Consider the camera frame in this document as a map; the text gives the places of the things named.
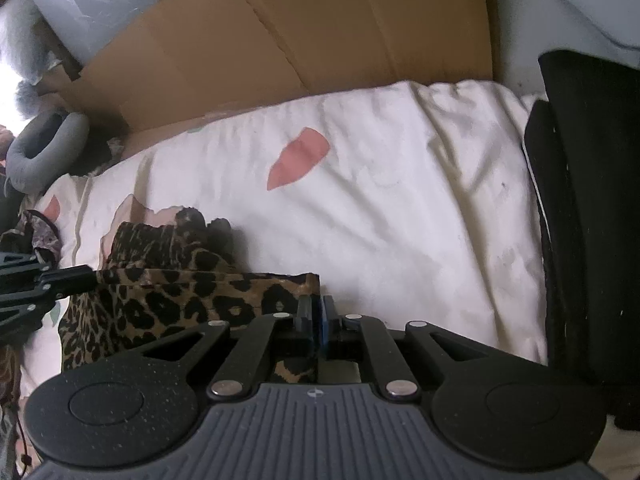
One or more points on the white printed bed sheet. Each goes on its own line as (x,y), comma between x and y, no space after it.
(400,200)

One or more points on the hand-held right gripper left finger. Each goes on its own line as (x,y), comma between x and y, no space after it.
(303,319)

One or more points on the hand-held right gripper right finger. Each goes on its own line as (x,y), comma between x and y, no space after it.
(328,319)

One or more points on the translucent plastic bag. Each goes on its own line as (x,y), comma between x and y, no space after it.
(100,0)

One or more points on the grey fluffy plush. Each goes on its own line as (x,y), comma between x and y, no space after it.
(20,35)

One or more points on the grey neck pillow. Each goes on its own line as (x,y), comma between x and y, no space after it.
(22,152)

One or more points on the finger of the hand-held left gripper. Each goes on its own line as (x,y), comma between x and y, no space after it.
(65,275)
(30,305)

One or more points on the black folded clothes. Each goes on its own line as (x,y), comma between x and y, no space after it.
(590,210)

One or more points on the brown cardboard box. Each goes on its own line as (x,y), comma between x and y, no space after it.
(280,25)

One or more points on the leopard print garment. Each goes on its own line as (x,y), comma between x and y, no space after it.
(165,300)

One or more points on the camouflage cloth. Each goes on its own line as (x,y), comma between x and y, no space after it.
(42,235)

